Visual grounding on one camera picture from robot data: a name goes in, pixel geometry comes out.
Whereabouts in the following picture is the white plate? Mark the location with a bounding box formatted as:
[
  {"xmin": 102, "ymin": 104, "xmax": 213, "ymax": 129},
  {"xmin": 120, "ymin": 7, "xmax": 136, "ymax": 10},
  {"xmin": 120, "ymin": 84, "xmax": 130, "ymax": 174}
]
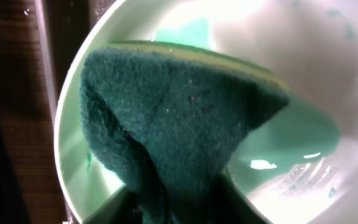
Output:
[{"xmin": 53, "ymin": 0, "xmax": 358, "ymax": 224}]

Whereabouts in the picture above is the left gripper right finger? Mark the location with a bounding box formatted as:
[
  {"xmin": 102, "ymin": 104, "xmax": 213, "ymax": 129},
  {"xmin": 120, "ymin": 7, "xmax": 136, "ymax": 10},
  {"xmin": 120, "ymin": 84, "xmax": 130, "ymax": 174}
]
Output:
[{"xmin": 222, "ymin": 170, "xmax": 272, "ymax": 224}]

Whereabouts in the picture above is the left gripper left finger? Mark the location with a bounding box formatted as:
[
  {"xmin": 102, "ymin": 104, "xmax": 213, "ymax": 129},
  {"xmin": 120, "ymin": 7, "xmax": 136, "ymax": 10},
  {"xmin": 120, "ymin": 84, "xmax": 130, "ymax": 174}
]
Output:
[{"xmin": 83, "ymin": 186, "xmax": 142, "ymax": 224}]

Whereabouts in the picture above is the large black serving tray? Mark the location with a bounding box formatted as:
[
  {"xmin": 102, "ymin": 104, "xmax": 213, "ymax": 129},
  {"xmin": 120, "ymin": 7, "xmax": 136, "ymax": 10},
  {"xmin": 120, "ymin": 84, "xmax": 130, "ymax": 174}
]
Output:
[{"xmin": 35, "ymin": 0, "xmax": 121, "ymax": 223}]

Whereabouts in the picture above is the green yellow sponge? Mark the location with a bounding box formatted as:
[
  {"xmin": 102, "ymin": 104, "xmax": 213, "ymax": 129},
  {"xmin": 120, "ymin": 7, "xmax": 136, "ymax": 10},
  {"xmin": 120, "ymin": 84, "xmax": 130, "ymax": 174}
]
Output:
[{"xmin": 79, "ymin": 41, "xmax": 290, "ymax": 223}]

